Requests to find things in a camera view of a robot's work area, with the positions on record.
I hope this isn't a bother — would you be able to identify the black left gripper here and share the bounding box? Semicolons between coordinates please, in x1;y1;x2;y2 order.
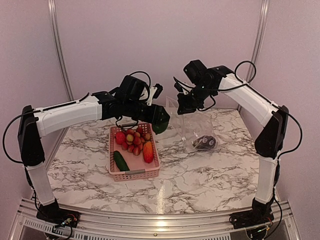
123;98;170;125

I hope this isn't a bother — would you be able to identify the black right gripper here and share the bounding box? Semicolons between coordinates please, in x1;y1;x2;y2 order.
177;82;215;115

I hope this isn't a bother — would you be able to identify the green avocado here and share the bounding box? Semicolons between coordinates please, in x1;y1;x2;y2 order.
151;121;169;135

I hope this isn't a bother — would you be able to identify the clear zip top bag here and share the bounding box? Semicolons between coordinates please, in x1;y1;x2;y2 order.
165;96;219;153

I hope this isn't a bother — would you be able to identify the purple eggplant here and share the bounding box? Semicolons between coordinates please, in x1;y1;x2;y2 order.
192;135;217;151

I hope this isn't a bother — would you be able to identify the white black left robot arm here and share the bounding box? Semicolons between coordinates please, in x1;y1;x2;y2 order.
18;91;170;223

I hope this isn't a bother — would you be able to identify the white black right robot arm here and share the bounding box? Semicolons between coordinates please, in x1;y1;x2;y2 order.
177;60;289;224

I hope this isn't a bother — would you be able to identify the red lychee bunch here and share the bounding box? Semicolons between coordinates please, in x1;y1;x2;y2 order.
121;127;151;156

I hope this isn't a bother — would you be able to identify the orange yellow fruit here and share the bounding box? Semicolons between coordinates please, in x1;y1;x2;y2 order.
142;141;154;163

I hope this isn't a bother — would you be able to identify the red bumpy fruit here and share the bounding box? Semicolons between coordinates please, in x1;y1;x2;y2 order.
114;131;126;145

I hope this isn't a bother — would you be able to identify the dark green cucumber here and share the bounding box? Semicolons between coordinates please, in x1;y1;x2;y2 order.
113;150;130;172

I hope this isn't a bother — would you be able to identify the pink perforated plastic basket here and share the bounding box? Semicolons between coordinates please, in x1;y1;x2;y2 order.
107;123;161;182

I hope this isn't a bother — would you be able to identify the rear aluminium table rail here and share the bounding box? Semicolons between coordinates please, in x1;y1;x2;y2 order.
165;105;237;111

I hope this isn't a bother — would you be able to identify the aluminium table rail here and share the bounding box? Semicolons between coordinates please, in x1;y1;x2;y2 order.
45;149;57;172
165;105;237;111
9;197;301;240

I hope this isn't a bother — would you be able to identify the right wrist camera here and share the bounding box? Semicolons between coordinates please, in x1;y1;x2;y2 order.
173;77;190;95

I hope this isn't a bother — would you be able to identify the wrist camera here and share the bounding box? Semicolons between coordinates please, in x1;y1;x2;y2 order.
146;83;163;106
173;77;190;95

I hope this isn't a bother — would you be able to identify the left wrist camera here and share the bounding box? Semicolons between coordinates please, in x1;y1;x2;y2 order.
146;83;163;106

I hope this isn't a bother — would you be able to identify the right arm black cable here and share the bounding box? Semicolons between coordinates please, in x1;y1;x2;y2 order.
199;59;303;231

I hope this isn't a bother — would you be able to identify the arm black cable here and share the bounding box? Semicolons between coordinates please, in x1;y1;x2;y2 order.
199;59;303;231
1;71;153;165

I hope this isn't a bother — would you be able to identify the right rear aluminium frame post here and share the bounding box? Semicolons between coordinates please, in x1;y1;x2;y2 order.
236;0;271;112

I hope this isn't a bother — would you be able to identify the aluminium frame post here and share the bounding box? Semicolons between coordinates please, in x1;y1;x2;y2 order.
47;0;74;101
236;0;271;112

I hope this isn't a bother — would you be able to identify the left aluminium table rail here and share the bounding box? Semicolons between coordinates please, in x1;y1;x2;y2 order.
45;149;57;172

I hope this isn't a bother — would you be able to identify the front aluminium table rail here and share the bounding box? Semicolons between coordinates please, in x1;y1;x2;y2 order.
9;197;301;240

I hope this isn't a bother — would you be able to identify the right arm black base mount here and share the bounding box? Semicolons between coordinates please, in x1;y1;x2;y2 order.
229;210;275;229

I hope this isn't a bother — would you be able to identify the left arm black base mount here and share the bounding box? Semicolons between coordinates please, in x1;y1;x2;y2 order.
36;207;80;228

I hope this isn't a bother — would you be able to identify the left rear aluminium frame post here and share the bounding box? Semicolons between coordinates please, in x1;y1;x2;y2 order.
47;0;74;101

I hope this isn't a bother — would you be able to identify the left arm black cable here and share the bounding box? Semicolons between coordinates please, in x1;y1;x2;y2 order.
1;71;153;165

